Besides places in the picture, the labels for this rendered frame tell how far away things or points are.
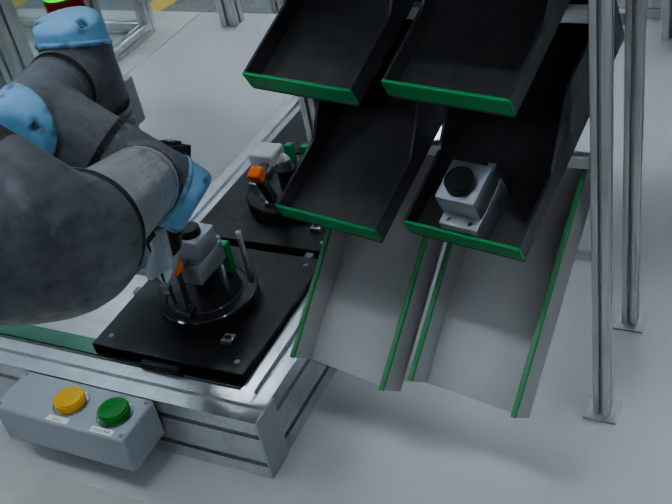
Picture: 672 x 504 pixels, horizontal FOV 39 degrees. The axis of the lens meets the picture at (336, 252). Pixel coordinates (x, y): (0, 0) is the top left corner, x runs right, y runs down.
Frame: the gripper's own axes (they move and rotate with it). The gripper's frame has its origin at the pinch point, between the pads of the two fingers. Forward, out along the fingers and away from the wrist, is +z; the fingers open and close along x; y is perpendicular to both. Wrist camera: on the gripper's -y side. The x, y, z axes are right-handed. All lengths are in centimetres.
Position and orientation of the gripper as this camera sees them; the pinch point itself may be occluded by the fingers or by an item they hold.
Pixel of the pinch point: (166, 270)
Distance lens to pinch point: 122.7
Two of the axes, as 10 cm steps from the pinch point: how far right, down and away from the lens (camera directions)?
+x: 9.0, 1.3, -4.2
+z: 1.6, 7.9, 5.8
